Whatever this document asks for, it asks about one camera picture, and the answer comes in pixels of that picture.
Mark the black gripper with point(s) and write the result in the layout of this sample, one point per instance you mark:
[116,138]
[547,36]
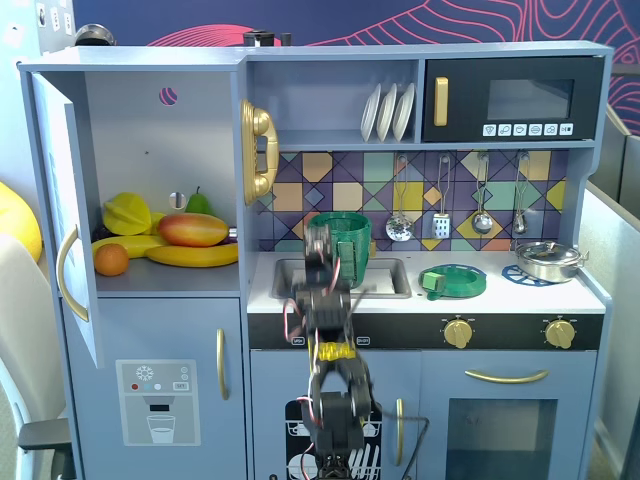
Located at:
[316,248]

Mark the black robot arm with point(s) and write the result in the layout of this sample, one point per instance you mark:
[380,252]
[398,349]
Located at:
[340,420]

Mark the green printed recipient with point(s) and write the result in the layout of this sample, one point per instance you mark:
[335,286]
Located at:
[360,227]

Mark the blue shopping list cabinet door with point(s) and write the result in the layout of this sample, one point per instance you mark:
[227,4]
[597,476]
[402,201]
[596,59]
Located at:
[55,200]

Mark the steel toy skimmer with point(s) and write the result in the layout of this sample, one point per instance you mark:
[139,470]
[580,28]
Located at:
[400,229]

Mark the steel toy sink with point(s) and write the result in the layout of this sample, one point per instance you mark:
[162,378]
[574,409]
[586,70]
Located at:
[395,280]

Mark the gold toy telephone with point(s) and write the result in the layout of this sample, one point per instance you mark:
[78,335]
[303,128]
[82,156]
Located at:
[259,150]

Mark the small green block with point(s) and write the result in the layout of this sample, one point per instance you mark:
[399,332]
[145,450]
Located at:
[434,281]

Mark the yellow toy banana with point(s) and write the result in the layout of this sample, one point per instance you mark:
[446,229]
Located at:
[200,257]
[135,245]

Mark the steel slotted spatula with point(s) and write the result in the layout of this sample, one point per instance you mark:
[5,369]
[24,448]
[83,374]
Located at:
[441,226]

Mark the green toy pear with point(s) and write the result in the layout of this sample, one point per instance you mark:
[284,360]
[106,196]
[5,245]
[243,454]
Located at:
[198,204]

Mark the red yellow toy mango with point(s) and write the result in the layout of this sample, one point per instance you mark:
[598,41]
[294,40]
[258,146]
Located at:
[192,230]

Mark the white toy plate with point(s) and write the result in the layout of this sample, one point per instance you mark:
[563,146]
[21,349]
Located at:
[404,112]
[386,115]
[370,115]

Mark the steel toy ladle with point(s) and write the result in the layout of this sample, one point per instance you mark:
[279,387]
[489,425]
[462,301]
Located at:
[482,222]

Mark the gold stove knob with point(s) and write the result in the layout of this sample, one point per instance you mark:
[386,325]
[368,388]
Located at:
[458,334]
[560,334]

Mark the yellow toy starfruit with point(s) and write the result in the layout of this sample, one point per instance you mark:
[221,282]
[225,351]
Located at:
[127,215]

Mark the blue spoked trivet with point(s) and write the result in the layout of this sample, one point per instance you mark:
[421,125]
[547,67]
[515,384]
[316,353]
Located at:
[515,278]

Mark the steel toy spoon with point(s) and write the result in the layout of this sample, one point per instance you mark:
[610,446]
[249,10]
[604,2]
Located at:
[520,223]

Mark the small black cylinder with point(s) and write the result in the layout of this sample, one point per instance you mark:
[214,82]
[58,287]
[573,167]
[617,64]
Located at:
[286,39]

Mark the orange toy fruit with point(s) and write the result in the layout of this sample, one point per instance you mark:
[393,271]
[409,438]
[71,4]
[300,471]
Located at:
[111,260]

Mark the steel pot lid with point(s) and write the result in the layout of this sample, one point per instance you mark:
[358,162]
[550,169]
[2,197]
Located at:
[545,251]

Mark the steel toy pot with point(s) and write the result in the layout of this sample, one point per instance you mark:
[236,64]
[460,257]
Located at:
[547,269]

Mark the black toy microwave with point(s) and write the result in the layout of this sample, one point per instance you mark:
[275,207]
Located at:
[465,67]

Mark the blue toy kitchen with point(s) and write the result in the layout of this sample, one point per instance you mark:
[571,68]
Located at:
[150,56]

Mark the yellow beanbag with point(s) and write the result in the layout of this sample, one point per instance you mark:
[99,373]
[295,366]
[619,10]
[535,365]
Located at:
[17,220]

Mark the grey desk divider panel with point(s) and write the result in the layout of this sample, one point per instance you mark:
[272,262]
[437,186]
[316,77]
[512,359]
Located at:
[620,300]

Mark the white office chair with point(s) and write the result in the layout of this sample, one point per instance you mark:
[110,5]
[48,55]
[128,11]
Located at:
[25,325]

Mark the dark round dome object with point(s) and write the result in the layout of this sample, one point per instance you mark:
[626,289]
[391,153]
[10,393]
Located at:
[95,35]

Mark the white socket panel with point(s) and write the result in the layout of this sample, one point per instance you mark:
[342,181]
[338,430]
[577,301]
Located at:
[55,35]

